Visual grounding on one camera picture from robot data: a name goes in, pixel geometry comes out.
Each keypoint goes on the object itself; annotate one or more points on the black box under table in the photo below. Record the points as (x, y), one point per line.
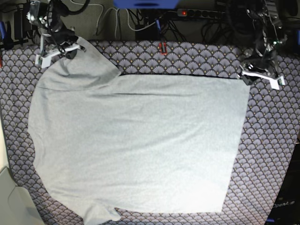
(151, 34)

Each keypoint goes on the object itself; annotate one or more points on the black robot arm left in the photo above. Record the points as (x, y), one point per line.
(258, 20)

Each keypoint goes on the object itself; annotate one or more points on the red and black table clamp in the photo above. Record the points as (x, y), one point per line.
(163, 48)

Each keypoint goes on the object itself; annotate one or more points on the black power strip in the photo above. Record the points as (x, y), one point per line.
(194, 14)

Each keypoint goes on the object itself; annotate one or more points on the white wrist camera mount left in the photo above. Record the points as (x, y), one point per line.
(275, 81)

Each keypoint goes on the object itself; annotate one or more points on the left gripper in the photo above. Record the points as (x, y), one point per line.
(265, 64)

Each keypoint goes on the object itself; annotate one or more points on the black OpenArm base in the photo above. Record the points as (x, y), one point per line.
(286, 209)

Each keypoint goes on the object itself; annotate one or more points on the black power adapter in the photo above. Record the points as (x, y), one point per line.
(22, 27)

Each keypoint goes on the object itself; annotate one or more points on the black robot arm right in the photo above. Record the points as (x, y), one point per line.
(48, 16)

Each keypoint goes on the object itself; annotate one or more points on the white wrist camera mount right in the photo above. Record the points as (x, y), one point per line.
(44, 57)

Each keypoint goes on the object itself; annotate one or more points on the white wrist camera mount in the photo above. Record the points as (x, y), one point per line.
(275, 81)
(44, 57)

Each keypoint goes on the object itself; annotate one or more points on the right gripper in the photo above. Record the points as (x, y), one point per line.
(63, 39)

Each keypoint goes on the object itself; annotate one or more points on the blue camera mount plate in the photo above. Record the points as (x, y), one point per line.
(146, 4)

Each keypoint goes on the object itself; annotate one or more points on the light grey T-shirt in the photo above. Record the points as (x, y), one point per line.
(142, 143)

